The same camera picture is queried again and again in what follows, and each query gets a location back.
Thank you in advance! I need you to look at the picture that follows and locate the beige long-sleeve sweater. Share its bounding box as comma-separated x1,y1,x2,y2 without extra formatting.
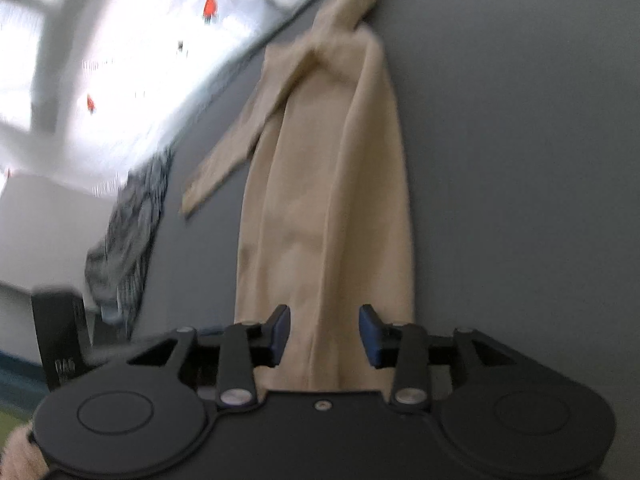
181,0,414,393

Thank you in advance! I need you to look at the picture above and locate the grey checked crumpled garment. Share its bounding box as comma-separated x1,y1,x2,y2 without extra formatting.
85,148,174,338

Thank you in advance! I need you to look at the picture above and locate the black device with label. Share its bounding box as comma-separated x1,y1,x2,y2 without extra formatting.
30,288,91,391

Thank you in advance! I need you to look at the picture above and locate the white flat board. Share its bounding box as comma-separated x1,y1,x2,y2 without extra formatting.
1,174,114,292

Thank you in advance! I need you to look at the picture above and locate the translucent printed storage bag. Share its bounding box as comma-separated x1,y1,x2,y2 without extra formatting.
1,0,309,194

